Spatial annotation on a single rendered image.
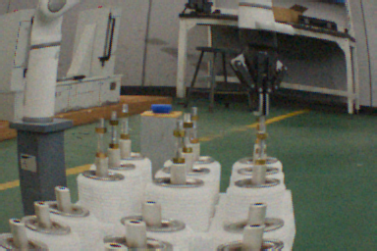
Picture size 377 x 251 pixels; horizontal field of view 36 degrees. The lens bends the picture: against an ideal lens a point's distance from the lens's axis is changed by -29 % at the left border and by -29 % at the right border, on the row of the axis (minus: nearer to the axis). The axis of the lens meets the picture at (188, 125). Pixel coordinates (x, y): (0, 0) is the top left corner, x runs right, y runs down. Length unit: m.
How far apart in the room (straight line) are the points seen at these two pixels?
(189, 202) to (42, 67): 0.52
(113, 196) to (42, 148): 0.38
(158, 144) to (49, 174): 0.27
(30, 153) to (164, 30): 5.38
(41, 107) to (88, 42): 3.38
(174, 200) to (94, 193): 0.12
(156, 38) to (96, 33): 2.00
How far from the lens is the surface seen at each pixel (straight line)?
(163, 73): 6.78
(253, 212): 0.81
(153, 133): 1.51
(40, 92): 1.47
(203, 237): 1.07
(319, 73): 6.29
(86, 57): 4.83
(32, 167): 1.47
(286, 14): 5.86
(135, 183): 1.24
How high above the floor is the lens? 0.45
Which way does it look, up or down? 6 degrees down
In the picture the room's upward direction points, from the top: 1 degrees clockwise
